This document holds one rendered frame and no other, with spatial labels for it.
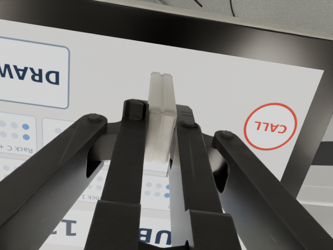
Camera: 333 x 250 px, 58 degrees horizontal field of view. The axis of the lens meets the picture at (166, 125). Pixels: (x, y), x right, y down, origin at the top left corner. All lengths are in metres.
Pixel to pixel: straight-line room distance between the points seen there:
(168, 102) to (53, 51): 0.10
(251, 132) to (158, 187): 0.09
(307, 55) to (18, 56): 0.20
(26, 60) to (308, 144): 0.22
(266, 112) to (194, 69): 0.06
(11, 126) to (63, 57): 0.07
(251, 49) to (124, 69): 0.09
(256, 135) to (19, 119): 0.18
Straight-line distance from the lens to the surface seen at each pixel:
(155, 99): 0.16
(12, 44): 0.23
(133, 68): 0.21
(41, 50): 0.22
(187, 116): 0.17
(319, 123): 0.26
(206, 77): 0.22
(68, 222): 0.30
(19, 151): 0.26
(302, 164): 0.27
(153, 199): 0.27
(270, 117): 0.24
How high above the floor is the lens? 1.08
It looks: 14 degrees down
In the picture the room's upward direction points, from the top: 174 degrees counter-clockwise
